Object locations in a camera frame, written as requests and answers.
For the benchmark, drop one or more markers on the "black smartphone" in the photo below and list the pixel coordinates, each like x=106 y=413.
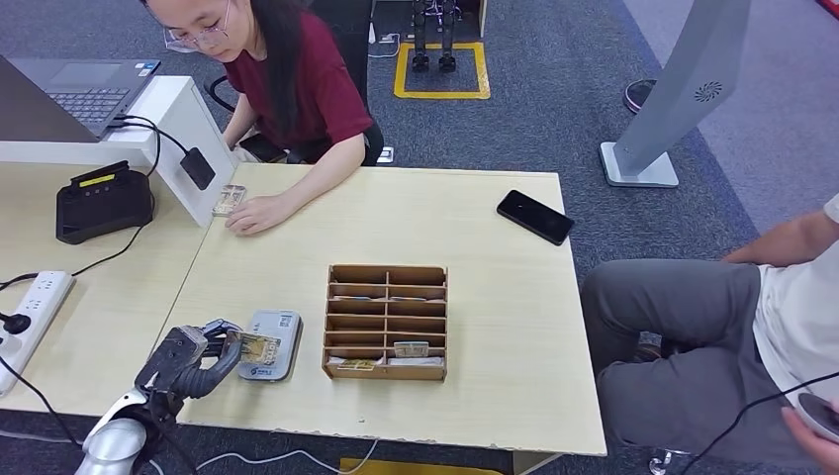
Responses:
x=534 y=218

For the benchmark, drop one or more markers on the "person's left hand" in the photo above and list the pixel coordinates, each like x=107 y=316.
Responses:
x=259 y=215
x=822 y=449

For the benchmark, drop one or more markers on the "gold printed ID card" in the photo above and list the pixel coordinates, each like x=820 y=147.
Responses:
x=262 y=349

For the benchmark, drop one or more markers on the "person's left forearm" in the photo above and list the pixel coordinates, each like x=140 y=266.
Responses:
x=324 y=177

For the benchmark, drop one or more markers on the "white floor socket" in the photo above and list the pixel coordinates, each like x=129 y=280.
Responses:
x=385 y=155

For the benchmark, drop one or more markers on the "black payment terminal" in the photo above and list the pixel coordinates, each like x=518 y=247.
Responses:
x=101 y=206

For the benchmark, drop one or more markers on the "grey kiosk stand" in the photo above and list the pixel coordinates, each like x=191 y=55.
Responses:
x=688 y=78

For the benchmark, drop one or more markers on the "round dark floor base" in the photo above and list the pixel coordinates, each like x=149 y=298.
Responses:
x=637 y=97

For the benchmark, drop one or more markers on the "white computer mouse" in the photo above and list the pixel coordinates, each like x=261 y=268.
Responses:
x=822 y=413

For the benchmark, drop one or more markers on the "printed room key card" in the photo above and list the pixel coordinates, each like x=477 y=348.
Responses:
x=411 y=349

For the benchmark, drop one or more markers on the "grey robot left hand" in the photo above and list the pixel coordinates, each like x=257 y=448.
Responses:
x=210 y=377

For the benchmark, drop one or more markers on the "black robot leg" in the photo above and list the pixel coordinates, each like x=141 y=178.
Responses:
x=447 y=36
x=420 y=36

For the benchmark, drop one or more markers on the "white floor power strip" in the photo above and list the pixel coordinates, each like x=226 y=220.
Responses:
x=372 y=33

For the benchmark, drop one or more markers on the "yellow floor tape square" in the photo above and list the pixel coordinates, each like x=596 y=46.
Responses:
x=442 y=95

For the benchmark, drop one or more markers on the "grey card reader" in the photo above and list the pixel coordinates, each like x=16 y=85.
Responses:
x=282 y=324

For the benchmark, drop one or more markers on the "chrome chair caster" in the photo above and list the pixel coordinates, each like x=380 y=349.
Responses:
x=662 y=462

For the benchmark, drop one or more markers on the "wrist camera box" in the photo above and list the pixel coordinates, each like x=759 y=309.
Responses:
x=170 y=357

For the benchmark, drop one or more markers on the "black power plug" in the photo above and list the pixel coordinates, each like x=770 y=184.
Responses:
x=14 y=324

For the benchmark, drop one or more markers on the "white desk riser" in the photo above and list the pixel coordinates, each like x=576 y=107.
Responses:
x=170 y=105

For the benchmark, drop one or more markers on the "gold room key card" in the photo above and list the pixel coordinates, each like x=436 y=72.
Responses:
x=356 y=365

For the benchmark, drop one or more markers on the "white room key card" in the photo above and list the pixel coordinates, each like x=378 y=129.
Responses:
x=419 y=362

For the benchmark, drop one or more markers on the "black office chair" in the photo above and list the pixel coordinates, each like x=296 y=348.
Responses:
x=354 y=26

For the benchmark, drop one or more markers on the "grey laptop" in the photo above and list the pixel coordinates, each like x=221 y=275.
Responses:
x=85 y=95

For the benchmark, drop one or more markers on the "wooden card organizer box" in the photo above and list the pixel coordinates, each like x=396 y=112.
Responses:
x=387 y=375

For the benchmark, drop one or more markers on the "black power adapter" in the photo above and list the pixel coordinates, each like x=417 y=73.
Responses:
x=197 y=169

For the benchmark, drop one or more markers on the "person's right forearm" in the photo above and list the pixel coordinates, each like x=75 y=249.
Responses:
x=239 y=121
x=780 y=239

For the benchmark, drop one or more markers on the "clear card case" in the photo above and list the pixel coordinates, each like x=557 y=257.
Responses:
x=229 y=199

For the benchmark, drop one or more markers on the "person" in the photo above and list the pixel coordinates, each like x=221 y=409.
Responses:
x=675 y=328
x=314 y=85

